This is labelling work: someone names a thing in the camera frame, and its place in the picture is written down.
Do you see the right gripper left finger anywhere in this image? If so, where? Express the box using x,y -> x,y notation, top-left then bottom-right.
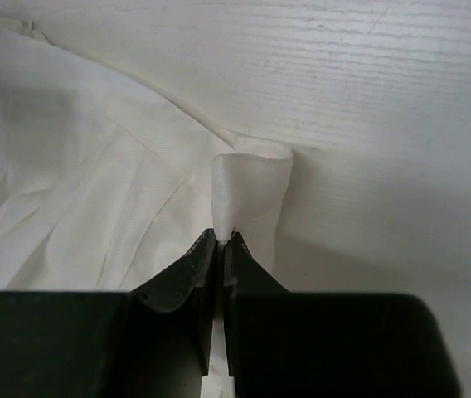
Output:
133,229 -> 216,376

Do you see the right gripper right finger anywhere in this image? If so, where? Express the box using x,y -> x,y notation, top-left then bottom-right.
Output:
221,232 -> 289,376

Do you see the white pleated skirt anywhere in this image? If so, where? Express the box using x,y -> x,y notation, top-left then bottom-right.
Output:
0,18 -> 293,397

